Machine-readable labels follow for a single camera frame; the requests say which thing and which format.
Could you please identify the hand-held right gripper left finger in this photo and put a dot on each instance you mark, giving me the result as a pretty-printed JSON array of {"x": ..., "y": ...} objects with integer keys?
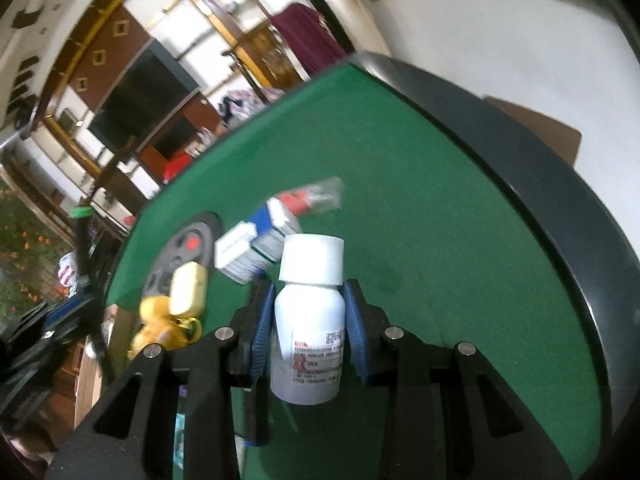
[{"x": 262, "y": 330}]

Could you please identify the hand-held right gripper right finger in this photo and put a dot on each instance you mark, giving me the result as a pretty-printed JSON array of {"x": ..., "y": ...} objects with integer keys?
[{"x": 357, "y": 330}]

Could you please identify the white medicine bottle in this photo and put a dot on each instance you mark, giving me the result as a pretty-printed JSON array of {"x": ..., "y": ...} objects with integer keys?
[{"x": 307, "y": 310}]

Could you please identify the blue and white medicine box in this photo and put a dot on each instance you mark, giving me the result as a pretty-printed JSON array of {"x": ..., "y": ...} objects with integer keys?
[{"x": 272, "y": 230}]

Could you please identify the yellow packet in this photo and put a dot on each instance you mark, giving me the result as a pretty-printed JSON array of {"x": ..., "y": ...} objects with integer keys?
[{"x": 152, "y": 320}]

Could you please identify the yellow case with gold clasp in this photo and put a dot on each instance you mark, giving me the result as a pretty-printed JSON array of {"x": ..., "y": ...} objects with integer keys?
[{"x": 189, "y": 290}]

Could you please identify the round grey table centre panel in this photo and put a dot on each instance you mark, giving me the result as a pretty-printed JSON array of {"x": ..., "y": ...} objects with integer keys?
[{"x": 185, "y": 247}]

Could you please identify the red packet in clear wrapper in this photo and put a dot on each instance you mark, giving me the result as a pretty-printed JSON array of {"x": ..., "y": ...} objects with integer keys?
[{"x": 300, "y": 200}]

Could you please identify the red box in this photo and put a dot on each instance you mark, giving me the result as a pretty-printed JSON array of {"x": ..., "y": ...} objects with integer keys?
[{"x": 177, "y": 166}]

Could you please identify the white plastic bag red print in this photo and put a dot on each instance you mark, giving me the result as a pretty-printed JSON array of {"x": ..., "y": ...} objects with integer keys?
[{"x": 67, "y": 270}]

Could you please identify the floral cloth pile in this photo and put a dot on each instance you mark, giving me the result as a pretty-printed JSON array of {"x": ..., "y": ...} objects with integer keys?
[{"x": 247, "y": 102}]

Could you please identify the black television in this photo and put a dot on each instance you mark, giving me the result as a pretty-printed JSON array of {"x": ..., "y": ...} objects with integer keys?
[{"x": 140, "y": 100}]

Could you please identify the brown cardboard sheet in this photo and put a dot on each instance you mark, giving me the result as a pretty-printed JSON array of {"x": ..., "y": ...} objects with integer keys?
[{"x": 540, "y": 130}]

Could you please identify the maroon cloth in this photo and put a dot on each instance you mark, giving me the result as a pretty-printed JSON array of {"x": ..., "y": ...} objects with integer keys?
[{"x": 310, "y": 40}]

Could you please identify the floral wall mural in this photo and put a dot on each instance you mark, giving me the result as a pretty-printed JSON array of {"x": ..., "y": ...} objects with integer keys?
[{"x": 25, "y": 260}]

